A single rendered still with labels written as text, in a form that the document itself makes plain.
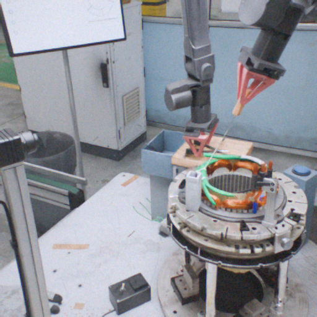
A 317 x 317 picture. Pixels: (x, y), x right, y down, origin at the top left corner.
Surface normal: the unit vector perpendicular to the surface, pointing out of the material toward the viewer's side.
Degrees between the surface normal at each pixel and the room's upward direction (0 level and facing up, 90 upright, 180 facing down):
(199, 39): 81
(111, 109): 90
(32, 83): 90
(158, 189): 90
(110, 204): 0
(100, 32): 83
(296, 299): 0
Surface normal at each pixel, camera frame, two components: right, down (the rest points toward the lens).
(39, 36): 0.56, 0.25
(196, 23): 0.37, 0.44
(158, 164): -0.43, 0.43
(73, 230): -0.03, -0.89
